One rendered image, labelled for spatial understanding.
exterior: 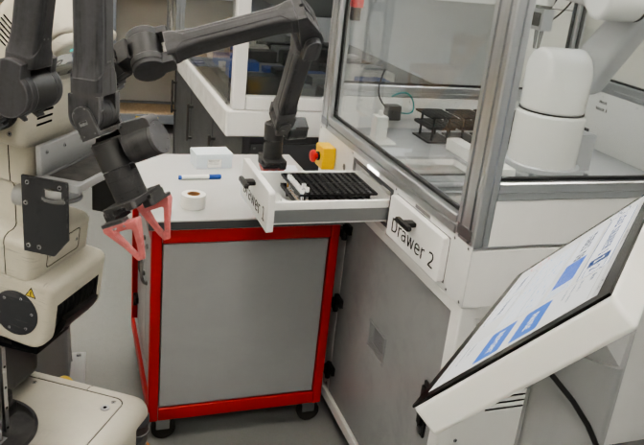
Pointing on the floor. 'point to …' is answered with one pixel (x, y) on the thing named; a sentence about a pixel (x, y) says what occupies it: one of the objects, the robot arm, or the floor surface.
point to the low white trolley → (228, 301)
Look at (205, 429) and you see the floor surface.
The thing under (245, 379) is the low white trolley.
